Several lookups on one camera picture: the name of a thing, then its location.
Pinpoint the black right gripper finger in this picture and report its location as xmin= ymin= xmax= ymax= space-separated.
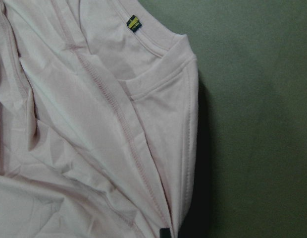
xmin=159 ymin=228 xmax=171 ymax=238

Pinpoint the pink Snoopy t-shirt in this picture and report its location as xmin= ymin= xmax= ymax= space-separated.
xmin=0 ymin=0 xmax=198 ymax=238

